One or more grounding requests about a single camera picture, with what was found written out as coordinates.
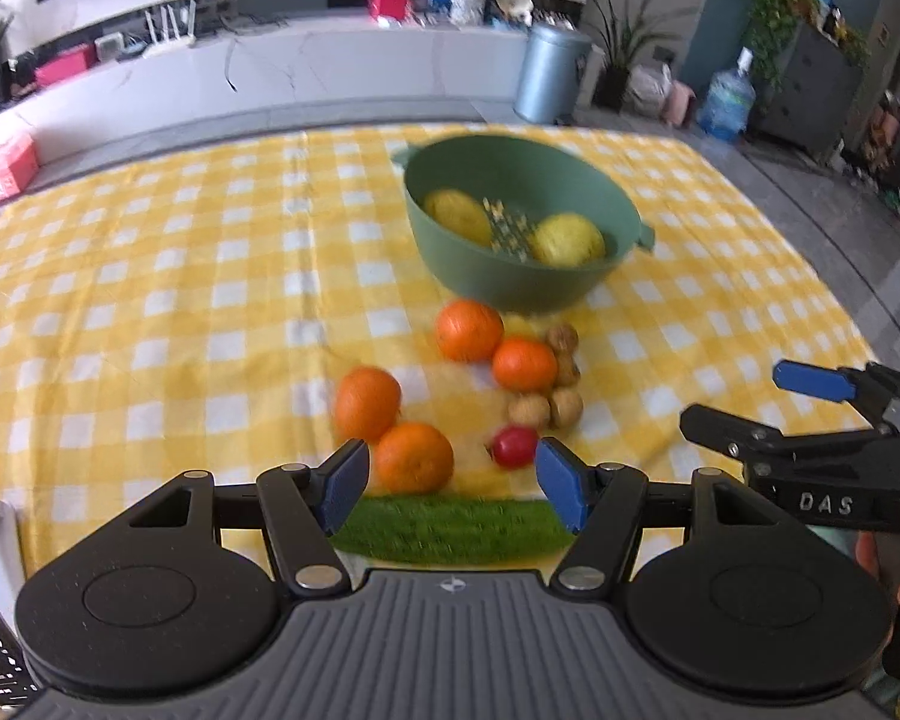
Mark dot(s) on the green cucumber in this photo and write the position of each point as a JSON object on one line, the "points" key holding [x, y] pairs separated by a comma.
{"points": [[450, 532]]}

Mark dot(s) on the leafy green plant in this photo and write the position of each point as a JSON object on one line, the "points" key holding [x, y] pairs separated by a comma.
{"points": [[772, 11]]}

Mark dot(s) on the white router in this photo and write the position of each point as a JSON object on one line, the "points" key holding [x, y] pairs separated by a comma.
{"points": [[169, 41]]}

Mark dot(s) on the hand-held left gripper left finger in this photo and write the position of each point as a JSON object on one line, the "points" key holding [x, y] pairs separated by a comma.
{"points": [[345, 484]]}

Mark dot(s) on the yellow checkered tablecloth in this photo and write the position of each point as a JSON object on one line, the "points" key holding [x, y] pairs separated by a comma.
{"points": [[157, 300]]}

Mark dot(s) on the potted plant in black pot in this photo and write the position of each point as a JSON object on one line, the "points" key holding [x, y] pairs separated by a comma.
{"points": [[615, 79]]}

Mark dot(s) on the yellow pear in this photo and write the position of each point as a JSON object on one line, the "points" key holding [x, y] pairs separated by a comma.
{"points": [[570, 240]]}

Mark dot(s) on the orange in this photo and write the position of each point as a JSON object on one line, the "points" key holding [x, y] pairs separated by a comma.
{"points": [[414, 457], [367, 403], [469, 330], [523, 364]]}

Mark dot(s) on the blue water jug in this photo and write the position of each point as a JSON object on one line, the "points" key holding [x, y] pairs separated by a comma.
{"points": [[727, 101]]}

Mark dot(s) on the small red fruit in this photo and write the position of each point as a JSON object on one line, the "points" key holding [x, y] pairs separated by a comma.
{"points": [[514, 448]]}

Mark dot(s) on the small white device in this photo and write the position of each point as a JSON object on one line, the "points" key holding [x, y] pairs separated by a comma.
{"points": [[109, 47]]}

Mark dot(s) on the stack of pink boxes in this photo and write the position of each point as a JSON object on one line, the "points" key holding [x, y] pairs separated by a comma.
{"points": [[0, 172]]}

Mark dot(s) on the grey cabinet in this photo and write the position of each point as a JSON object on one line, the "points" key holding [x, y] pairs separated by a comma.
{"points": [[810, 90]]}

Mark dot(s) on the left lemon in bowl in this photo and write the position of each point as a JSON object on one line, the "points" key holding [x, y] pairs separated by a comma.
{"points": [[457, 217]]}

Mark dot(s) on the white media console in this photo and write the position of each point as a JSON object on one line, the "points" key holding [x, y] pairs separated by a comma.
{"points": [[307, 75]]}

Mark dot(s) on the red box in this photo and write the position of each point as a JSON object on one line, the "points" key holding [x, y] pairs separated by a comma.
{"points": [[388, 4]]}

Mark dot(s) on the green bowl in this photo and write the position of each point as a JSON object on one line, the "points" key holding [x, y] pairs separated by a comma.
{"points": [[495, 274]]}

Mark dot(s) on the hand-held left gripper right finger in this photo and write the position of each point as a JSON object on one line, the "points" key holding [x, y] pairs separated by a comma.
{"points": [[562, 484]]}

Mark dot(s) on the white plastic bag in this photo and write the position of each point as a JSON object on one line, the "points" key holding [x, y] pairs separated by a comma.
{"points": [[647, 90]]}

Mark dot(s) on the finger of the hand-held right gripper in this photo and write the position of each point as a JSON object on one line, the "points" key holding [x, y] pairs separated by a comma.
{"points": [[814, 382], [750, 439]]}

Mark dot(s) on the pink box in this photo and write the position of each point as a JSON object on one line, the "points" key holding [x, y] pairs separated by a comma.
{"points": [[64, 66]]}

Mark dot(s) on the grey metal trash can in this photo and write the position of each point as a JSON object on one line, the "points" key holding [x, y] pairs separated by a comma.
{"points": [[551, 75]]}

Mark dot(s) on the cluttered dark shelf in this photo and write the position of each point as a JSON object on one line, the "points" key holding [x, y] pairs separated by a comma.
{"points": [[896, 142]]}

